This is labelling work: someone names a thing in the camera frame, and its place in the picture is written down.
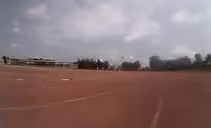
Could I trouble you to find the pale flat ground marker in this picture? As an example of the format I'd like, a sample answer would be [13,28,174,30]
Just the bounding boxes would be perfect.
[61,77,73,82]
[14,77,26,82]

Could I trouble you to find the row of dark trees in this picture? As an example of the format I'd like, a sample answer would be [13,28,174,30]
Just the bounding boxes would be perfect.
[76,52,211,72]

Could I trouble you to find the low long building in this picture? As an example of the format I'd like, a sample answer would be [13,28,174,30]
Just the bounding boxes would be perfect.
[9,56,78,69]

